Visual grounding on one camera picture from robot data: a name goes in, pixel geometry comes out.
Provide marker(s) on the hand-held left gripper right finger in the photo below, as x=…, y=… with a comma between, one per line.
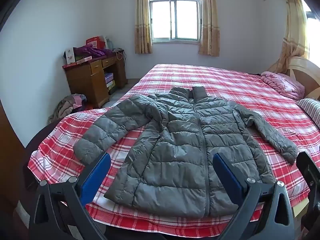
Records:
x=228, y=177

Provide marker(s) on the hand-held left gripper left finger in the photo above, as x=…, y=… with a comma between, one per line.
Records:
x=96, y=176

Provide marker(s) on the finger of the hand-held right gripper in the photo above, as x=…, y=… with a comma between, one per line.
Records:
x=308, y=170

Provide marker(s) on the grey puffer jacket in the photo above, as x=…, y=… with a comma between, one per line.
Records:
x=175, y=155

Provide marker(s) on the pile of clothes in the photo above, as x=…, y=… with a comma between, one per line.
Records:
x=67, y=105

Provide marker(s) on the striped pillow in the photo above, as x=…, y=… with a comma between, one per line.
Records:
x=310, y=108

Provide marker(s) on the pink quilt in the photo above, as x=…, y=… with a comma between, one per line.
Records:
x=282, y=83

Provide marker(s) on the wooden desk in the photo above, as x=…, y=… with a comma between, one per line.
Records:
x=85, y=85

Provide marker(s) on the yellow box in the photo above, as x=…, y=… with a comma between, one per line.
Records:
x=111, y=85

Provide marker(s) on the bed with red plaid sheet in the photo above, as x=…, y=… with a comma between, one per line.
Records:
x=225, y=85

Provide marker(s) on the brown wooden door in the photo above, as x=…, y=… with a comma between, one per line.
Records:
x=10, y=142

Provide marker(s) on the wooden headboard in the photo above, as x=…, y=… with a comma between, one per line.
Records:
x=307, y=67

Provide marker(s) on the flat red box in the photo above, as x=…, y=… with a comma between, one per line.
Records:
x=80, y=62

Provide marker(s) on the white printed box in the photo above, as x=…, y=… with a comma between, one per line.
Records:
x=70, y=56

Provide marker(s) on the purple puffer jacket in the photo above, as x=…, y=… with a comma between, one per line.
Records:
x=92, y=52

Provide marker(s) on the red gift box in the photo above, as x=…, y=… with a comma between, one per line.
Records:
x=96, y=41

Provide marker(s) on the beige patterned curtain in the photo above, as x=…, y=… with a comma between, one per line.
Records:
x=142, y=30
x=296, y=30
x=210, y=30

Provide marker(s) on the window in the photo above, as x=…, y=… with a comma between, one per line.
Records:
x=175, y=20

